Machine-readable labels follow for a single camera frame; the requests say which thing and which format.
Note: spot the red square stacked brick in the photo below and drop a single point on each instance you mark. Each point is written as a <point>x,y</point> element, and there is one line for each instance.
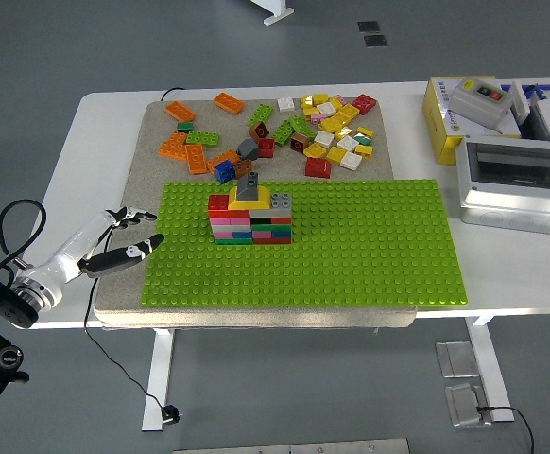
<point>218,202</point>

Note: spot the yellow curved toy brick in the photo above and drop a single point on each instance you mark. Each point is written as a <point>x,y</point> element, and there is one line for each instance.
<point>262,203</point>

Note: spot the grey-brown table mat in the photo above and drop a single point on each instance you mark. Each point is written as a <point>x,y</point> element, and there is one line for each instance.
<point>237,125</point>

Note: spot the metal floor plate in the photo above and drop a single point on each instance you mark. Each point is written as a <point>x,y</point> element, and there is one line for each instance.
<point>457,359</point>
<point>466,406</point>

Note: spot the lime green long brick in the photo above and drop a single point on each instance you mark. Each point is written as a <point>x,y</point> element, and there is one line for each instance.
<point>202,137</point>

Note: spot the blue square toy brick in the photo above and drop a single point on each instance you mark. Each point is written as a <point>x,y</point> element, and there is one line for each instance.
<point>224,170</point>

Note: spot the white flat toy brick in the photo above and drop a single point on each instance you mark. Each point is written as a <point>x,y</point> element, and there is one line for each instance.
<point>351,161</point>
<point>323,138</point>
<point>326,109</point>
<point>348,143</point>

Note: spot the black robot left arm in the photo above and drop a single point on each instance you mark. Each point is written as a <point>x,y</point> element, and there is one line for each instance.
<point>12,317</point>

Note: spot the red square toy brick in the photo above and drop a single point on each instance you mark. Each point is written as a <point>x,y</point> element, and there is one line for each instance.
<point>318,167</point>
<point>365,104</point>
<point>266,147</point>

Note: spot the dark grey slope brick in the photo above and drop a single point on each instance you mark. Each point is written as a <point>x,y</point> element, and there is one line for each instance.
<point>247,149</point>
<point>247,188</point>

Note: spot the orange long toy brick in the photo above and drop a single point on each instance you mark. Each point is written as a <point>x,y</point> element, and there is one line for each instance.
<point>229,103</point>
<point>195,158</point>
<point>180,111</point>
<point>224,158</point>
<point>173,145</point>

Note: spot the small dark green brick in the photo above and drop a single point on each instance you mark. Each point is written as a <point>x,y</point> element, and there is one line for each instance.
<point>185,127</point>

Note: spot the pink toy brick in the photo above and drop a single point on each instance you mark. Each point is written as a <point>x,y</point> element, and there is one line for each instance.
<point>316,118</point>
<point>341,99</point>

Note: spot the white studded square brick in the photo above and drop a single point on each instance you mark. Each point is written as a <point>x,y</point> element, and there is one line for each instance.
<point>286,104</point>

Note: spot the lime green toy brick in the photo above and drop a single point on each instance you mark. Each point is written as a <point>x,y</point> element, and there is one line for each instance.
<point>261,114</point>
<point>283,132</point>
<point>302,127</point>

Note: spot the light grey square brick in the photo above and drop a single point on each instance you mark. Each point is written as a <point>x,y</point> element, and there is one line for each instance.
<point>280,200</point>

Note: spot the black floor socket cover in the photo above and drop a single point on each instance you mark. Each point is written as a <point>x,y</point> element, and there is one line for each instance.
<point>368,26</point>
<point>375,40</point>

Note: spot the grey push-button switch box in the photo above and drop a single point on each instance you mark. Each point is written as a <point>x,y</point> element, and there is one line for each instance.
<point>473,106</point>

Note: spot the long metal floor strip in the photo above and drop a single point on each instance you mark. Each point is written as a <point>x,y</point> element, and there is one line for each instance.
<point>303,447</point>

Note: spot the brown square toy brick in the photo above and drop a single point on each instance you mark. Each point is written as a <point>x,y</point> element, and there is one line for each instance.
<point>243,168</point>

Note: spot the white furniture foot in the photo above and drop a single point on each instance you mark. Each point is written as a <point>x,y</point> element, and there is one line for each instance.
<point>277,14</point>

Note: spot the green flat toy brick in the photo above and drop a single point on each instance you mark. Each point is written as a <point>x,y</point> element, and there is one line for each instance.
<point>362,139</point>

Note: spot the white table leg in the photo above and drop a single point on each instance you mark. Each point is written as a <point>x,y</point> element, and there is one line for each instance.
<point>159,378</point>
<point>487,359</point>

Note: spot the yellow cardboard box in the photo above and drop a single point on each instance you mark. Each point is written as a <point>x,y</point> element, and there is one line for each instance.
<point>438,123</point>

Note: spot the small white box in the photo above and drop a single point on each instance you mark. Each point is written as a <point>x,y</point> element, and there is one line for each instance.
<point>520,101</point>

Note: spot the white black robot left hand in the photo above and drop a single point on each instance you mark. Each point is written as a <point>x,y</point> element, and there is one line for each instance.
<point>74,243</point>

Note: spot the brown brick with hole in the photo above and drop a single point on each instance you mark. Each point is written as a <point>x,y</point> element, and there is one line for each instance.
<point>299,142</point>
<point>257,131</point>

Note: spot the multicolour brick wall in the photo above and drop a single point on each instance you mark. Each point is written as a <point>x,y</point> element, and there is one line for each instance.
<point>265,232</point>

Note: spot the white distribution box with window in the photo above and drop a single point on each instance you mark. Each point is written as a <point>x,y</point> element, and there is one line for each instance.
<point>516,208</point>

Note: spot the green studded baseplate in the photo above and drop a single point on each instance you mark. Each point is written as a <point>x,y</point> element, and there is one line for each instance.
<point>350,246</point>

